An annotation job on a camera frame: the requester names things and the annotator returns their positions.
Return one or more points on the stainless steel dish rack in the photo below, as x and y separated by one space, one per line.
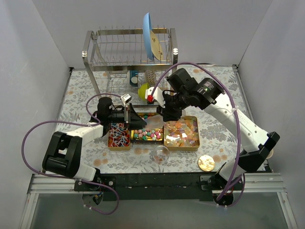
116 51

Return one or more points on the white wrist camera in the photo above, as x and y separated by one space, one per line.
126 98
157 96

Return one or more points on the patterned paper cup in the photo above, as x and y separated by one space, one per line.
150 76

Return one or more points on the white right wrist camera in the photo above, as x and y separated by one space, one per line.
157 96

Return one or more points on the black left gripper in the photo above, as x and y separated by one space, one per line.
129 116

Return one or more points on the gold tin with lollipops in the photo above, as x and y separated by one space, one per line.
119 137

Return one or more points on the gold tin with popsicle candies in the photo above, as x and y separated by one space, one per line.
182 135

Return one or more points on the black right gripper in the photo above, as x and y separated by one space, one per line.
170 109

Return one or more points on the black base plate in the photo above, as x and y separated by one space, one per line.
156 186

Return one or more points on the teal white cup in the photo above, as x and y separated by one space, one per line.
133 78

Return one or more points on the beige paper cup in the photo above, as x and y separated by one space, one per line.
270 154

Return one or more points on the blue plate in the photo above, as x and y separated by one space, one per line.
146 28

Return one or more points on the floral table mat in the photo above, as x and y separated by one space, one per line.
215 140

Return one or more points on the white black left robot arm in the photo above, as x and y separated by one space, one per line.
63 155

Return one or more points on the aluminium frame rail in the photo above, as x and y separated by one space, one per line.
254 183

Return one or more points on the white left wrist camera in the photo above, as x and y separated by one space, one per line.
126 98

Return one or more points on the green bowl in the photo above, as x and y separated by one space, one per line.
142 90

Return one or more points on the black tin with star candies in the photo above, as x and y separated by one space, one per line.
148 136

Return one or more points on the beige patterned plate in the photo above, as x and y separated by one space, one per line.
156 47

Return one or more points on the gold jar lid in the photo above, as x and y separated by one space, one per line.
206 163

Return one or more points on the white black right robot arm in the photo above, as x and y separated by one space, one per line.
253 143

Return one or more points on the clear plastic jar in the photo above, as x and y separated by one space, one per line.
160 155

